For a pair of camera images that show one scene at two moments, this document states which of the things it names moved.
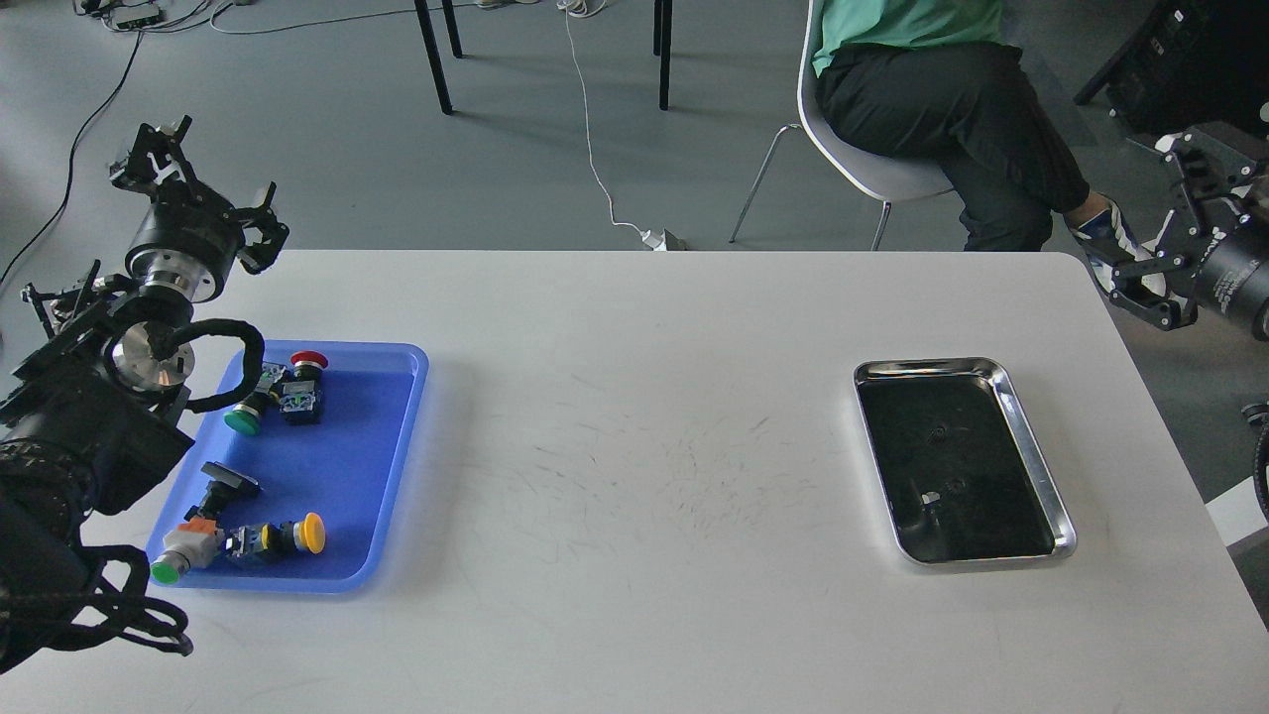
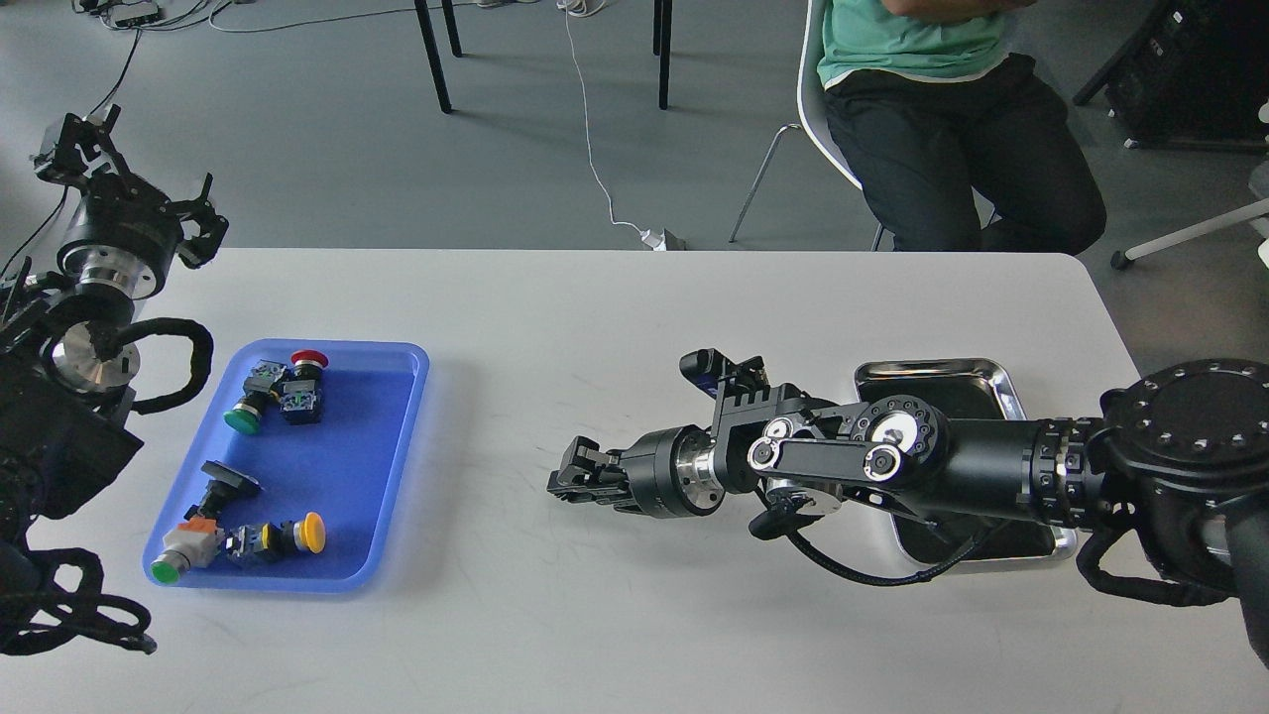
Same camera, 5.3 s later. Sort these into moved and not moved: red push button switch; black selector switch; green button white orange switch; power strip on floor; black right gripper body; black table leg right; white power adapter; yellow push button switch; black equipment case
Moved: black right gripper body
Not moved: black selector switch; red push button switch; black table leg right; black equipment case; yellow push button switch; power strip on floor; green button white orange switch; white power adapter
